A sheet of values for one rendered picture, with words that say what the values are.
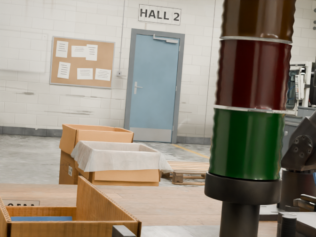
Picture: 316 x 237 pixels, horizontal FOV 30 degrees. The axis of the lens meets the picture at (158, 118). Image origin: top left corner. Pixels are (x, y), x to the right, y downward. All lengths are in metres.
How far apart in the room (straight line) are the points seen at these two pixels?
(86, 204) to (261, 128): 0.46
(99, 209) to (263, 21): 0.41
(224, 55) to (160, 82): 11.44
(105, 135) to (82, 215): 3.87
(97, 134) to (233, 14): 4.30
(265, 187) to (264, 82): 0.05
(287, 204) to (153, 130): 10.80
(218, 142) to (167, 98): 11.49
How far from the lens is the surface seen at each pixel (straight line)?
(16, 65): 11.28
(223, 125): 0.30
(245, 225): 0.31
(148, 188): 1.13
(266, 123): 0.30
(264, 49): 0.30
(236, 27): 0.30
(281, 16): 0.30
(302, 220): 0.55
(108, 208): 0.63
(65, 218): 0.70
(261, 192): 0.30
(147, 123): 11.71
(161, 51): 11.75
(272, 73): 0.30
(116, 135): 4.63
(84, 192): 0.74
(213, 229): 0.76
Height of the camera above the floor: 1.09
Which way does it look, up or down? 3 degrees down
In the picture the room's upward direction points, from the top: 5 degrees clockwise
